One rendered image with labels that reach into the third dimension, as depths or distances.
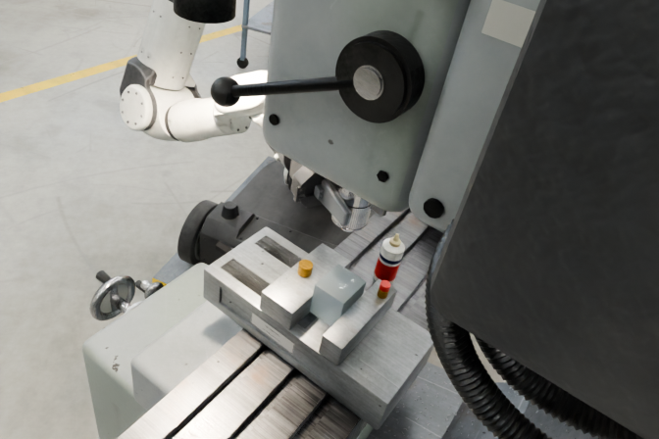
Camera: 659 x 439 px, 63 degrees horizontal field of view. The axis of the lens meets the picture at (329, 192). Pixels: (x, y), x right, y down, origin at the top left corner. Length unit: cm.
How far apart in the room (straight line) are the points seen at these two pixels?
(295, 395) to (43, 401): 126
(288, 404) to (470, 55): 58
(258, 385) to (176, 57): 54
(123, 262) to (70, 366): 49
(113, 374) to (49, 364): 96
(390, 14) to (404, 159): 12
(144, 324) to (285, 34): 78
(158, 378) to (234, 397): 17
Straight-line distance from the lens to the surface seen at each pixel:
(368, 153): 49
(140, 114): 95
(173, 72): 96
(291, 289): 80
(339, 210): 63
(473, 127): 41
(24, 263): 239
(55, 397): 198
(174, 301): 119
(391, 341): 83
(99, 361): 113
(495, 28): 39
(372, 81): 42
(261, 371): 84
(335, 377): 80
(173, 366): 95
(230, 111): 80
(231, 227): 154
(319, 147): 52
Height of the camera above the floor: 163
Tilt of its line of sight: 37 degrees down
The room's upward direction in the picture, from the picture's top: 11 degrees clockwise
